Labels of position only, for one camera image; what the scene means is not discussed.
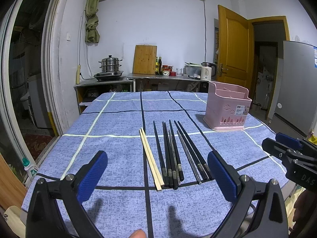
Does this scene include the red lidded jar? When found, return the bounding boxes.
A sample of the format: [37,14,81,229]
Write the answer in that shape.
[161,65,170,76]

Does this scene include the grey refrigerator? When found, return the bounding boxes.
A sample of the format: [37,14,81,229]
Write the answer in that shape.
[268,41,316,138]

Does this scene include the person's right hand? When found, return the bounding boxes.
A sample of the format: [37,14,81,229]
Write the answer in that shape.
[288,190,316,237]

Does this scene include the stainless steel steamer pot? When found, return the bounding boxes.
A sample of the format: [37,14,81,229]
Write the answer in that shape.
[100,55,122,73]

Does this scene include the bamboo cutting board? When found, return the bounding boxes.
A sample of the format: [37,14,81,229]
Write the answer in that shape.
[133,45,157,75]

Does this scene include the yellow power strip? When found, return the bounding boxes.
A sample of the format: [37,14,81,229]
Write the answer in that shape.
[76,64,81,84]

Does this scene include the light wooden chopstick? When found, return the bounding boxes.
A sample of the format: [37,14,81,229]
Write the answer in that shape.
[139,128,162,191]
[146,138,164,187]

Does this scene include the clear storage box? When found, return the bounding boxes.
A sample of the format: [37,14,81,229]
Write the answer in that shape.
[183,62,202,79]

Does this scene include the dark oil bottle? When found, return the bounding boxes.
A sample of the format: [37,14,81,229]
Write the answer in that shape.
[158,57,162,75]

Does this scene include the person's left hand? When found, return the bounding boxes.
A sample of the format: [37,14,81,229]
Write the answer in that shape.
[129,229,147,238]

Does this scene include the glass cup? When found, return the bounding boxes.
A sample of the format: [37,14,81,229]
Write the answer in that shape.
[177,68,183,76]

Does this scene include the white electric kettle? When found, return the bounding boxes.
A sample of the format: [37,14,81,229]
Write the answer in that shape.
[201,62,217,81]

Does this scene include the blue checked tablecloth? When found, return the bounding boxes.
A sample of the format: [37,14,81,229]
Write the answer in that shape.
[21,90,290,238]

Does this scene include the wooden door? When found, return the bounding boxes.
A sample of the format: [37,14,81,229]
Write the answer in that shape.
[217,5,254,89]

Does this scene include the green capped bottle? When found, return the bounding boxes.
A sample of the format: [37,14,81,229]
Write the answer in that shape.
[22,157,39,181]

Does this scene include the green hanging cloth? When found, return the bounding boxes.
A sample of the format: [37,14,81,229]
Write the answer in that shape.
[85,0,100,44]

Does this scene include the metal kitchen shelf table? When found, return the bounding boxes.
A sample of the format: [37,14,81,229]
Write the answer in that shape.
[127,74,208,93]

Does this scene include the black induction cooker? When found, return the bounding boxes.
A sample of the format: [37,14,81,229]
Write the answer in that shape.
[94,71,123,81]

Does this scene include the pink plastic utensil holder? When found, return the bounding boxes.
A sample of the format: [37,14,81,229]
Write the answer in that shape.
[203,81,252,131]

